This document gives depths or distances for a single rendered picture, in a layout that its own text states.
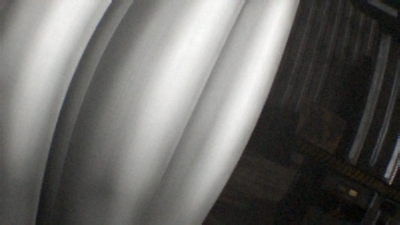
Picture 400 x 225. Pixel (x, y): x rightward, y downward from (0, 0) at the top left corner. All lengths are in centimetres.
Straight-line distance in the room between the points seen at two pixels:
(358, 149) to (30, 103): 153
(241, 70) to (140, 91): 29
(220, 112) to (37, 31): 58
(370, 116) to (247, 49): 100
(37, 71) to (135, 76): 28
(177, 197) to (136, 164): 26
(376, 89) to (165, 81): 129
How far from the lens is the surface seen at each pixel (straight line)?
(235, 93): 94
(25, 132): 47
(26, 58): 45
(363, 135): 183
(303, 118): 514
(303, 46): 712
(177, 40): 70
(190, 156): 94
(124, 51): 71
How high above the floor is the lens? 30
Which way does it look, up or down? 2 degrees down
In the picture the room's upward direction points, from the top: 25 degrees clockwise
